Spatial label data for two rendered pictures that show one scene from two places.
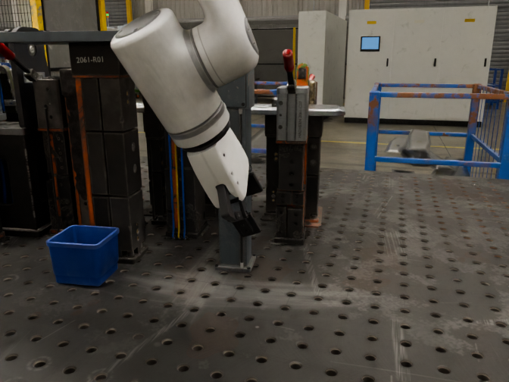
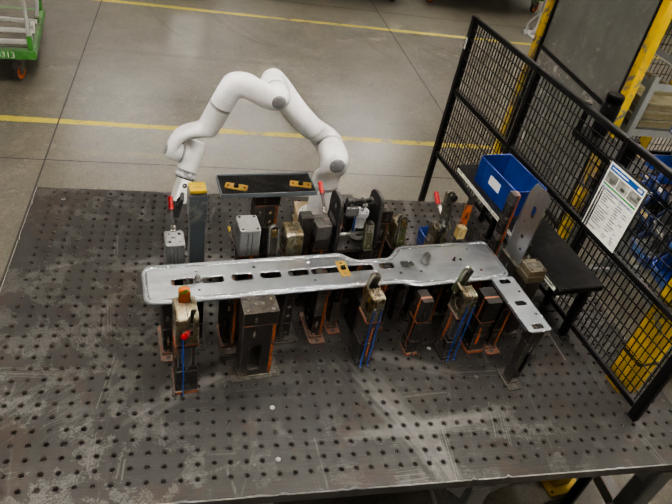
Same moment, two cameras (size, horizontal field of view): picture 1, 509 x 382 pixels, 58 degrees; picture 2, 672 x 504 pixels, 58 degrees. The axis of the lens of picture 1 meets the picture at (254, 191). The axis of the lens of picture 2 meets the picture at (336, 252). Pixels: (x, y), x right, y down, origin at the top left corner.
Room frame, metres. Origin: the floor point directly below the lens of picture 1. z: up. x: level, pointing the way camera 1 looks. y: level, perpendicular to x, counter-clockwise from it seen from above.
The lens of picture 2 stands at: (2.74, -0.54, 2.45)
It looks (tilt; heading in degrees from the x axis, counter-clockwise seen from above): 38 degrees down; 146
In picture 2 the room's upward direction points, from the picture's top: 12 degrees clockwise
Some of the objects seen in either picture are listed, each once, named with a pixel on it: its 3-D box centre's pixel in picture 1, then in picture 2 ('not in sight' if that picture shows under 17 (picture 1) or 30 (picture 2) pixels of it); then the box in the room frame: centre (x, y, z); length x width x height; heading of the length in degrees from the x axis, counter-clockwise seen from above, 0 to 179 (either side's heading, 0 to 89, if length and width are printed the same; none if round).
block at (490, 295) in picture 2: not in sight; (479, 320); (1.58, 0.97, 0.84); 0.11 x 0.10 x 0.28; 171
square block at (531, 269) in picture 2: not in sight; (518, 298); (1.56, 1.18, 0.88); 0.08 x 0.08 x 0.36; 81
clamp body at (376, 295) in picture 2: not in sight; (366, 325); (1.49, 0.50, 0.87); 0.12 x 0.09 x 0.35; 171
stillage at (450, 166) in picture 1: (426, 155); not in sight; (3.19, -1.21, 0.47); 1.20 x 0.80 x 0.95; 164
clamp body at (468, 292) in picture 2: not in sight; (454, 321); (1.58, 0.84, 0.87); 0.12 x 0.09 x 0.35; 171
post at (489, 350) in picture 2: not in sight; (498, 319); (1.61, 1.05, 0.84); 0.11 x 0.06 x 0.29; 171
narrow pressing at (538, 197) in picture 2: not in sight; (526, 224); (1.44, 1.19, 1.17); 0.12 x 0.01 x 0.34; 171
